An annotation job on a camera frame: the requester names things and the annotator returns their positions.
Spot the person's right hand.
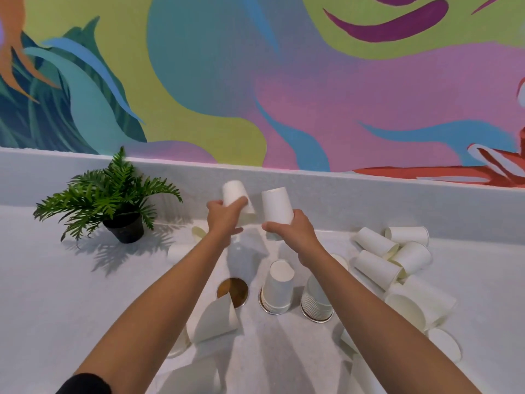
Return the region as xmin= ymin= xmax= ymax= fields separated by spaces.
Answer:
xmin=262 ymin=208 xmax=323 ymax=268

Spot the person's left hand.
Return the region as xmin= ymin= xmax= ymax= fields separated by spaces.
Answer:
xmin=206 ymin=195 xmax=249 ymax=243

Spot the person's right forearm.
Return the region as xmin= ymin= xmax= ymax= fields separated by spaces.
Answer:
xmin=297 ymin=252 xmax=481 ymax=394

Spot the person's left forearm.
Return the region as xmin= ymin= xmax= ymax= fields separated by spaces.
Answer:
xmin=73 ymin=236 xmax=227 ymax=394

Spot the nested stack of white cups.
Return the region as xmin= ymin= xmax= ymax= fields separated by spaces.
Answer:
xmin=301 ymin=274 xmax=334 ymax=321
xmin=260 ymin=259 xmax=296 ymax=313

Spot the black plant pot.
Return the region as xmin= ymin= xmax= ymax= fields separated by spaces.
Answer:
xmin=102 ymin=212 xmax=145 ymax=244

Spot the green fern plant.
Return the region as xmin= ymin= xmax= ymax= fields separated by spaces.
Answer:
xmin=33 ymin=146 xmax=183 ymax=242

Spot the pile of loose white cups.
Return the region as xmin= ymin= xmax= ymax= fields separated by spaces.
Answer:
xmin=350 ymin=226 xmax=463 ymax=364

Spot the black sleeve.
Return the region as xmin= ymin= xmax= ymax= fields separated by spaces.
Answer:
xmin=55 ymin=373 xmax=112 ymax=394

